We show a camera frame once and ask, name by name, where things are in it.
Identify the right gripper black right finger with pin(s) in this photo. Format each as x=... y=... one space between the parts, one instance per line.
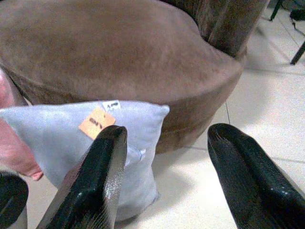
x=257 y=181

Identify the grey pillow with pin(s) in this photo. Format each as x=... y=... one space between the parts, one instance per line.
x=47 y=136

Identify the pink pillow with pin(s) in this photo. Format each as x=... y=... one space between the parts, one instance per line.
x=14 y=152

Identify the white table with black legs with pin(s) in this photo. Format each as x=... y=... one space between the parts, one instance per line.
x=297 y=53

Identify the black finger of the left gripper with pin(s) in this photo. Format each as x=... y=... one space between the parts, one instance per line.
x=12 y=198

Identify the brown velvet round sofa chair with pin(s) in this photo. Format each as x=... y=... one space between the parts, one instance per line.
x=119 y=47

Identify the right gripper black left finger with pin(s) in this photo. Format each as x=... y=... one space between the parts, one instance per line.
x=83 y=181

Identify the orange price tag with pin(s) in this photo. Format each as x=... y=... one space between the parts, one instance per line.
x=95 y=122

